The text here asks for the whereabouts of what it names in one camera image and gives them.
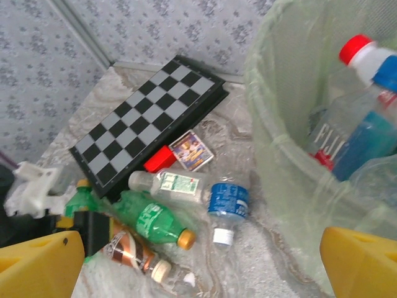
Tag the small red block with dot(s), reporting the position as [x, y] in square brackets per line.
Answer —
[158, 161]

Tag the small printed card box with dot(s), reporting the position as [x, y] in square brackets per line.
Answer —
[192, 151]

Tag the small white plastic scrap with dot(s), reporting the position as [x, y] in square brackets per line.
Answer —
[189, 279]

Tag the clear bottle red cap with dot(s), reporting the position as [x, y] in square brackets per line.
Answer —
[363, 62]

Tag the clear bottle green white label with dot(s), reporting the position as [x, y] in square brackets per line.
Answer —
[176, 183]

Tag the brown bottle copper label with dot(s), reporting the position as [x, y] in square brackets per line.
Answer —
[127, 254]

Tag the folded black grey chessboard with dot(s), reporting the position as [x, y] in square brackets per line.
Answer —
[139, 118]

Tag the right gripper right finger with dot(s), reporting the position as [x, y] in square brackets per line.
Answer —
[363, 267]

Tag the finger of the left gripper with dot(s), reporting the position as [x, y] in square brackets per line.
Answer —
[93, 232]
[65, 224]

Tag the small clear bottle blue label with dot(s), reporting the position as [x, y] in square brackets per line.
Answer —
[228, 198]

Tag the bin with green liner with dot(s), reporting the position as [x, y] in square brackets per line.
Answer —
[279, 93]

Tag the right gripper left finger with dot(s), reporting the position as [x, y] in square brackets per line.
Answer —
[37, 267]

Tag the green bottle yellow cap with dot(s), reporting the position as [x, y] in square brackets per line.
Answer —
[80, 201]
[152, 217]

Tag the clear bottle red blue label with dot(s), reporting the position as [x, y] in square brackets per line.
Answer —
[356, 146]

